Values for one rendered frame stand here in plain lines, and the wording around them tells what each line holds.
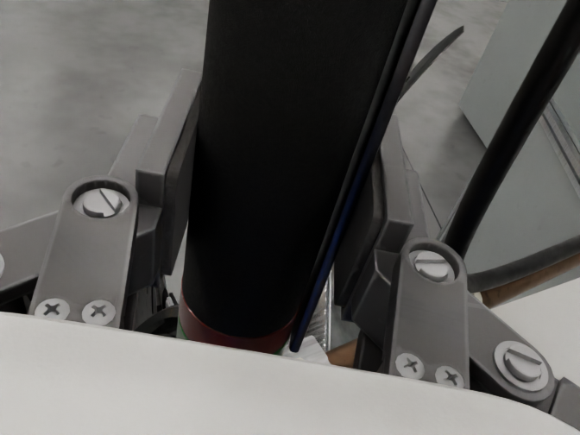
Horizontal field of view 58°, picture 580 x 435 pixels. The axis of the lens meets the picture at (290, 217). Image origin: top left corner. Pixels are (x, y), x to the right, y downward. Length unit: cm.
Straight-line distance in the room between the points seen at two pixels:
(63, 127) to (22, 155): 26
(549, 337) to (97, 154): 222
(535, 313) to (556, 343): 4
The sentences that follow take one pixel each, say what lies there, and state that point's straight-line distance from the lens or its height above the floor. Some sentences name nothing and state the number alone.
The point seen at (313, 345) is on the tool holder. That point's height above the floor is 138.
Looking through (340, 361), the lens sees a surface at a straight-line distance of 23.
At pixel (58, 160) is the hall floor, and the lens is 252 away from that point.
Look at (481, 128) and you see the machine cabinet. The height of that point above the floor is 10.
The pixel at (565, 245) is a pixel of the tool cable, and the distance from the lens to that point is 33.
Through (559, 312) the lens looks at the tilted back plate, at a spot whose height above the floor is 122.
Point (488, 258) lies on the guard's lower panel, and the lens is 161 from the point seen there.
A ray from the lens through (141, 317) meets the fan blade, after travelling 66.
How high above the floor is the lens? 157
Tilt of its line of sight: 42 degrees down
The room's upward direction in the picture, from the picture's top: 16 degrees clockwise
